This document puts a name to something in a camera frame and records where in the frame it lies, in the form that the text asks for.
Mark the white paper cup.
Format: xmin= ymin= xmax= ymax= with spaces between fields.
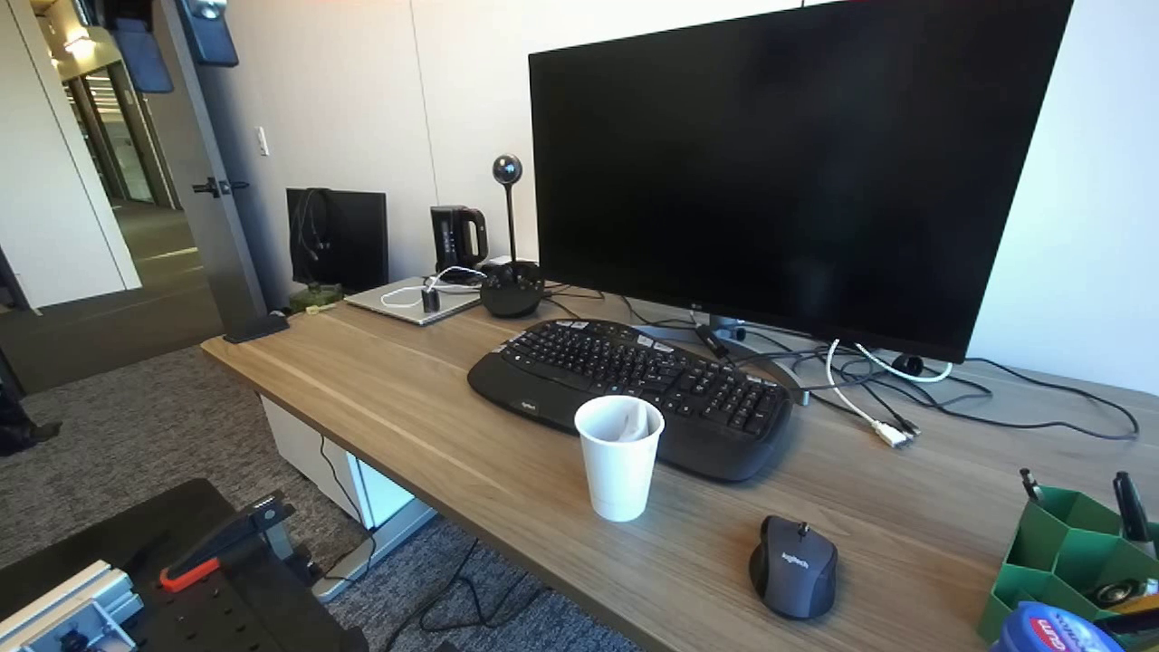
xmin=573 ymin=392 xmax=670 ymax=526

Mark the white desk leg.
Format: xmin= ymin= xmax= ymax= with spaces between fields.
xmin=256 ymin=394 xmax=443 ymax=574

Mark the green desk organizer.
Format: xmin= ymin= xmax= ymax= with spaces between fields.
xmin=973 ymin=483 xmax=1159 ymax=644

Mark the black ergonomic keyboard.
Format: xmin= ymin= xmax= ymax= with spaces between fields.
xmin=465 ymin=314 xmax=800 ymax=491

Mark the black conference webcam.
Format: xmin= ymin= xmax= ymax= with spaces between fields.
xmin=479 ymin=154 xmax=545 ymax=322

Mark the black electric kettle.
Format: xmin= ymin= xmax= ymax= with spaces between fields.
xmin=426 ymin=203 xmax=492 ymax=277

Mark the silver laptop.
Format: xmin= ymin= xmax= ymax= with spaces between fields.
xmin=341 ymin=273 xmax=486 ymax=329

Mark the black flat panel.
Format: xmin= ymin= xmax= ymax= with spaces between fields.
xmin=283 ymin=184 xmax=391 ymax=296

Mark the large black monitor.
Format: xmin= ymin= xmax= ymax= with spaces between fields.
xmin=525 ymin=0 xmax=1075 ymax=366

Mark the dark grey computer mouse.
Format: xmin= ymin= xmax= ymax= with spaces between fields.
xmin=745 ymin=516 xmax=845 ymax=625

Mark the grey door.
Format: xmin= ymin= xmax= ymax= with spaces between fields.
xmin=152 ymin=0 xmax=297 ymax=334

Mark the blue lidded container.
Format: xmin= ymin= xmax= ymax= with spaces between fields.
xmin=989 ymin=598 xmax=1130 ymax=652

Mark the black pen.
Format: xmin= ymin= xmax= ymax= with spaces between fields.
xmin=1108 ymin=468 xmax=1159 ymax=552

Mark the white charger cable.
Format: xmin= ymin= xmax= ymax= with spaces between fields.
xmin=376 ymin=265 xmax=488 ymax=314

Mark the black floor cable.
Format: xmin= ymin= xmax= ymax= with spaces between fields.
xmin=314 ymin=434 xmax=553 ymax=649

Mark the white cable flat plug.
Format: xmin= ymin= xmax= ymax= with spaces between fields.
xmin=821 ymin=337 xmax=921 ymax=452

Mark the white looped cable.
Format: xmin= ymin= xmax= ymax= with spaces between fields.
xmin=850 ymin=340 xmax=958 ymax=389

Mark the black door handle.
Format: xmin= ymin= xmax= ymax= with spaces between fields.
xmin=192 ymin=173 xmax=252 ymax=203

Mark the black clamp orange handle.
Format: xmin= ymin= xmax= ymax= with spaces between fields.
xmin=154 ymin=491 xmax=300 ymax=598

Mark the long black desk cable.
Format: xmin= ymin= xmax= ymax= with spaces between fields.
xmin=891 ymin=355 xmax=1143 ymax=445

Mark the aluminium extrusion rail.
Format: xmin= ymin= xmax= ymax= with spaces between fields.
xmin=0 ymin=557 xmax=146 ymax=652

